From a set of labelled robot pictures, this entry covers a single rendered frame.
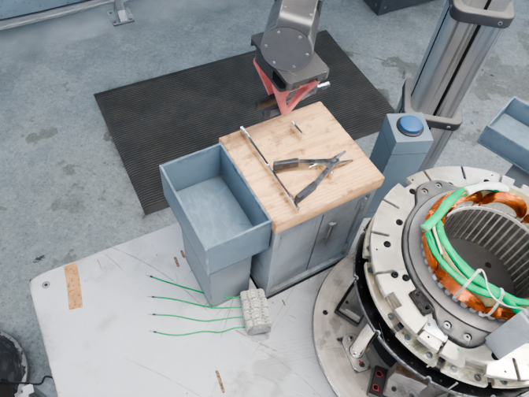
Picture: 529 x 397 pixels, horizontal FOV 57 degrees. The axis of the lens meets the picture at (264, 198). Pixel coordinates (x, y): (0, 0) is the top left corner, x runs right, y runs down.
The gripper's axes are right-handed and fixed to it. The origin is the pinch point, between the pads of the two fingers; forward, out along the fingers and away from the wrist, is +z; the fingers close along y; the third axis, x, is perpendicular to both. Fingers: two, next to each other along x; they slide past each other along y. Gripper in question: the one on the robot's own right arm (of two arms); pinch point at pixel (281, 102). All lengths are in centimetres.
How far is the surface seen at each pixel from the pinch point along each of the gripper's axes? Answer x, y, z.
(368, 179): 9.5, 13.1, 8.8
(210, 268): -17.8, 12.8, 15.3
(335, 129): 11.0, 2.0, 9.1
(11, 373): -69, -26, 116
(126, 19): 29, -183, 118
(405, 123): 24.6, 4.9, 10.8
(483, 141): 36.1, 14.2, 11.7
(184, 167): -14.3, -3.6, 12.0
